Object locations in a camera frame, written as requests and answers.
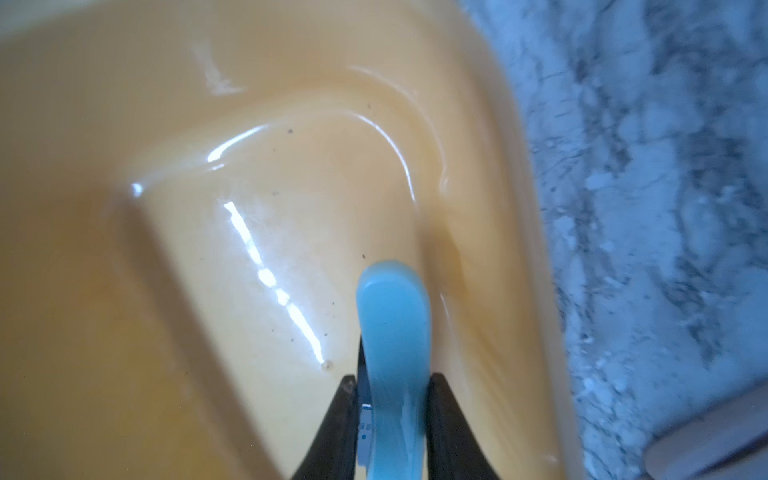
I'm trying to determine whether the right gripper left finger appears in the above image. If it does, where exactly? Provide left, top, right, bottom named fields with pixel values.
left=292, top=375, right=359, bottom=480

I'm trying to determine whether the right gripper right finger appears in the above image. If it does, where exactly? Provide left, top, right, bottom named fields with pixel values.
left=426, top=373, right=499, bottom=480

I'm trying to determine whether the teal ceramic knife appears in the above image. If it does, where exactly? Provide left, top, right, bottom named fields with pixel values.
left=644, top=383, right=767, bottom=479

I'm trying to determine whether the yellow storage box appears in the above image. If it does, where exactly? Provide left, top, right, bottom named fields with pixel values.
left=1, top=1, right=585, bottom=479

